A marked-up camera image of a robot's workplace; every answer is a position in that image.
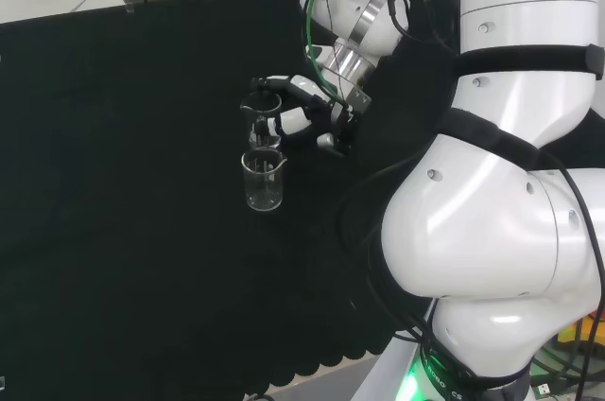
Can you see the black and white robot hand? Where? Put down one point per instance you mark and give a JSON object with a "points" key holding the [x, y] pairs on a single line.
{"points": [[309, 119]]}

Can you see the clear glass beaker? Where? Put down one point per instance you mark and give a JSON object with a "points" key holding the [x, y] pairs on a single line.
{"points": [[262, 193], [250, 113]]}

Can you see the black bench cloth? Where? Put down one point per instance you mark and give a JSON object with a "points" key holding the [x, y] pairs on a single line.
{"points": [[118, 183]]}

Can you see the clear cloth clip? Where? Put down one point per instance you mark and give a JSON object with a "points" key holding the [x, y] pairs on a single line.
{"points": [[130, 8]]}

